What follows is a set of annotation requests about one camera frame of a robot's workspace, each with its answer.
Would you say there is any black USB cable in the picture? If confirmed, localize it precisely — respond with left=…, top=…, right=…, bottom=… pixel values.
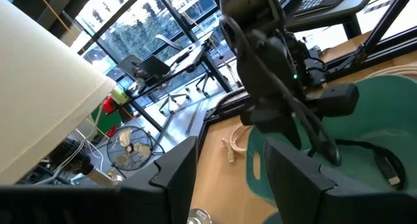
left=286, top=87, right=407, bottom=189

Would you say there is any red container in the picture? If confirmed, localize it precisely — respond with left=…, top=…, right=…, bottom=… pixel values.
left=102, top=96, right=119, bottom=116

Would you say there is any white shade silver table lamp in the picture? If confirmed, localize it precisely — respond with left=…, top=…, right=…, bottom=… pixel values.
left=0, top=0, right=213, bottom=224

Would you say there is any black operator desk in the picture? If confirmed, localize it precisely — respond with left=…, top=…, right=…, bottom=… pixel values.
left=286, top=0, right=381, bottom=39

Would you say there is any black office desk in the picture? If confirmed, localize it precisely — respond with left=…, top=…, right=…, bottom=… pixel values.
left=123, top=35, right=244, bottom=133

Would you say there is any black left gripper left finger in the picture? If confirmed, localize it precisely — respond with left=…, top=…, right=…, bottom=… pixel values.
left=0, top=135, right=199, bottom=224

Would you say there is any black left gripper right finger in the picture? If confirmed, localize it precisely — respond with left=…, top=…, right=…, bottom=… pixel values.
left=263, top=136, right=417, bottom=224

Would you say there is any green box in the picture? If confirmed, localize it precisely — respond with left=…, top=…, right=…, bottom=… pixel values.
left=91, top=106, right=123, bottom=137

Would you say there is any black open laptop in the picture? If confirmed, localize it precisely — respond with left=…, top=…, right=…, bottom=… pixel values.
left=117, top=53, right=172, bottom=87

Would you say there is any grey office chair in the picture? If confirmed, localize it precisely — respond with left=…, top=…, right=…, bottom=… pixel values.
left=154, top=33, right=192, bottom=116

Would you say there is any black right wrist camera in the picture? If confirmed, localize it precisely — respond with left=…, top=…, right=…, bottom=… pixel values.
left=308, top=83, right=360, bottom=118

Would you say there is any thin white coiled cable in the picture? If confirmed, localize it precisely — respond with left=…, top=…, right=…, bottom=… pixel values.
left=364, top=63, right=417, bottom=81

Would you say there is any black floor fan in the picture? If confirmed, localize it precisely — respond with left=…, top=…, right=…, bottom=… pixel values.
left=106, top=126, right=165, bottom=180

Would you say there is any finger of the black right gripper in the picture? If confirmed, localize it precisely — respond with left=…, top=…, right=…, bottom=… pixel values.
left=260, top=103, right=303, bottom=150
left=240, top=102, right=263, bottom=126

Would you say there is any white USB cable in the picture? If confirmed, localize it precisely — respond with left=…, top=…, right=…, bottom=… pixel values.
left=221, top=124, right=252, bottom=163

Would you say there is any teal green plastic bin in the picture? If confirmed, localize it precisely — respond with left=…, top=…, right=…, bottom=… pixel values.
left=244, top=74, right=417, bottom=224

